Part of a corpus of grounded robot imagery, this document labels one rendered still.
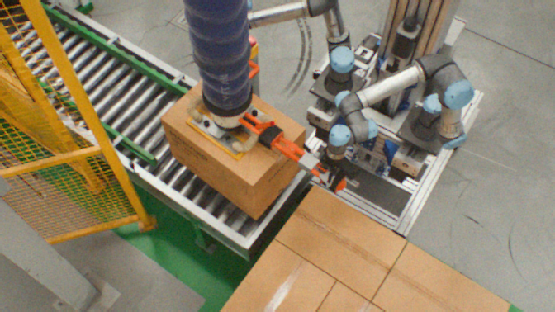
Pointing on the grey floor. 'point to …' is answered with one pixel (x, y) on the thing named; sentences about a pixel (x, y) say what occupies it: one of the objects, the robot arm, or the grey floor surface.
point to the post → (258, 73)
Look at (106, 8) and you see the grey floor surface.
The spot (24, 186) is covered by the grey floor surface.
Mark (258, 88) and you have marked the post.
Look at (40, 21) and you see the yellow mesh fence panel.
